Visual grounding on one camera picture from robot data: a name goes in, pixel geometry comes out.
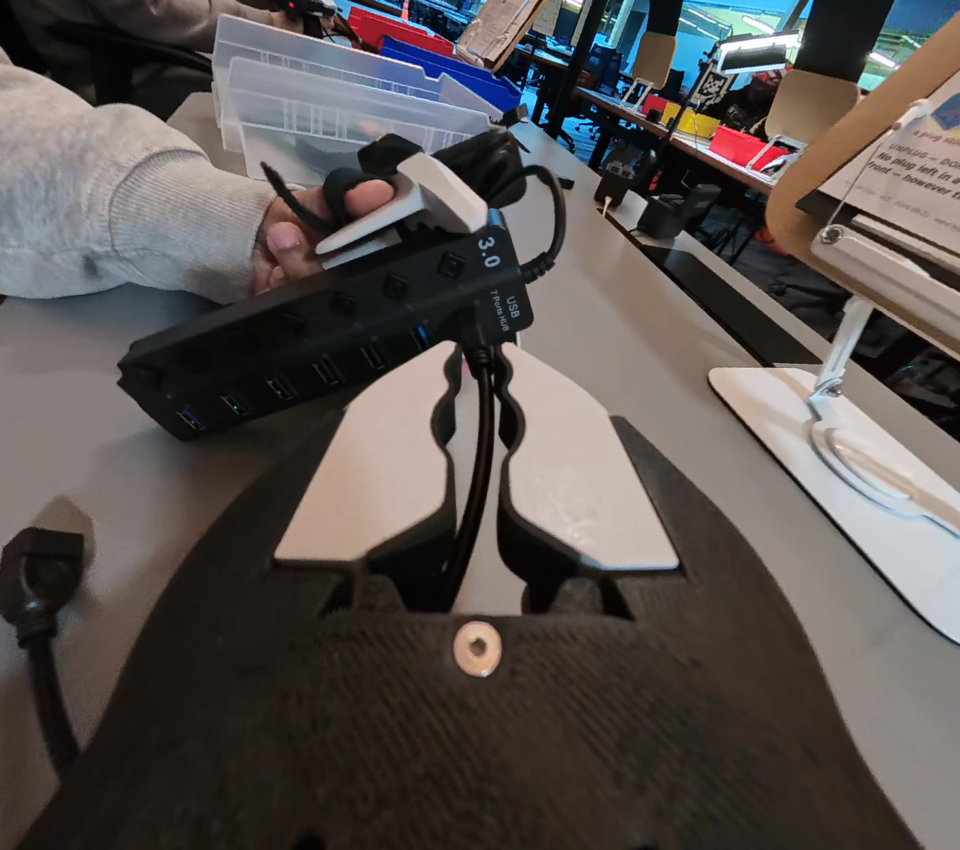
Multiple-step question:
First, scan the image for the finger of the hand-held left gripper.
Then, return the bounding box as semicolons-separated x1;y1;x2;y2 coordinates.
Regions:
395;151;491;235
313;188;423;271

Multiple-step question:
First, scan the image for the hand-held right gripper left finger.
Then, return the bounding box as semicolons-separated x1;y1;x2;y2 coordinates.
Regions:
272;340;462;564

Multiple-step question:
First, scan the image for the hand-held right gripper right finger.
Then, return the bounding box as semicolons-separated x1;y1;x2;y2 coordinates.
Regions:
495;344;681;573

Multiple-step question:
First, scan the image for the black hub power cable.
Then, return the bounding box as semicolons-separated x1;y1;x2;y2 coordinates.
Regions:
516;164;569;286

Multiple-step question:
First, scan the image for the black usb hub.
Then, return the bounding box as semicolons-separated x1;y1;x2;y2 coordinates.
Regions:
116;208;536;444

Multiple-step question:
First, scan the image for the person's left forearm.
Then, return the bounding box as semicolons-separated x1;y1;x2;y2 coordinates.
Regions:
0;51;280;305

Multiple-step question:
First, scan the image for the grey desk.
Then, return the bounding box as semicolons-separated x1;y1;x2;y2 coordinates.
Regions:
0;92;960;850

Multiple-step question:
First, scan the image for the person's left hand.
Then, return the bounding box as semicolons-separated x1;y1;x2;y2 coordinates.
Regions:
251;178;396;301

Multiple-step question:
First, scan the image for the blue plastic bin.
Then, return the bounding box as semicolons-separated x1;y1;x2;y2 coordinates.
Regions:
378;35;524;116

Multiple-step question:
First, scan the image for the clear plastic bin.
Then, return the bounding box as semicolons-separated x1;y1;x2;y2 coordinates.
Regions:
223;58;505;189
211;13;445;153

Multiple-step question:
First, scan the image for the small black charger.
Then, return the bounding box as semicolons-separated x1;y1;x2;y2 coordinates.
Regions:
594;160;640;207

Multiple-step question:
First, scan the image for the red plastic bin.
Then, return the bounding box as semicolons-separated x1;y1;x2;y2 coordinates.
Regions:
345;5;456;57
707;124;771;166

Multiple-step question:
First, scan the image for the black metal pole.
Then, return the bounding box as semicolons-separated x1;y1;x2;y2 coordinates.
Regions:
542;0;655;140

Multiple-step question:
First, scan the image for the wooden workbench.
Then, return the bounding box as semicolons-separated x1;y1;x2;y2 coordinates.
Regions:
572;83;779;196

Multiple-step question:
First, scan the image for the black power adapter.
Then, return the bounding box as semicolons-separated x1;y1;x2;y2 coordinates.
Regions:
636;182;723;241

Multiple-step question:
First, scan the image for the yellow plastic bin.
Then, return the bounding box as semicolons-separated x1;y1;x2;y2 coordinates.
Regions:
658;102;723;140

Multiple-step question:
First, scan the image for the white document stand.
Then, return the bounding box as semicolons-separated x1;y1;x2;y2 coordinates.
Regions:
707;218;960;646

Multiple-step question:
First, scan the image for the black office chair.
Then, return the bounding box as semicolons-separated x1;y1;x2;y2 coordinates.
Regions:
41;19;216;119

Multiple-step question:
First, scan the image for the cardboard instruction board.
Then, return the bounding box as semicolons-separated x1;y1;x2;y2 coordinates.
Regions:
763;12;960;282

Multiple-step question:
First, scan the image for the black cable with usb socket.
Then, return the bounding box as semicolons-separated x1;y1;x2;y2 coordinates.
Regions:
0;526;89;782

